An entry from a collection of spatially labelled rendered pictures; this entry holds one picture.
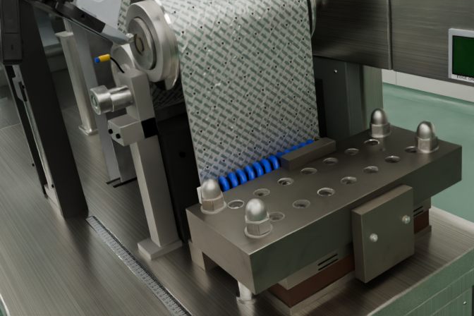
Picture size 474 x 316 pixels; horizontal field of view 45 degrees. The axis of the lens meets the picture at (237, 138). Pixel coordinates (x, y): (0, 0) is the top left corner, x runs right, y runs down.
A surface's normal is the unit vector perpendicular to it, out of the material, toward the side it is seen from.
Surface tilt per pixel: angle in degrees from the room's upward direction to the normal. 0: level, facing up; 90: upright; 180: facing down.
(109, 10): 90
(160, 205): 90
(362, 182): 0
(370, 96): 90
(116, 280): 0
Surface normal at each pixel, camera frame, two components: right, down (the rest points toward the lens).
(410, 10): -0.82, 0.32
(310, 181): -0.14, -0.91
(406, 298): 0.55, 0.25
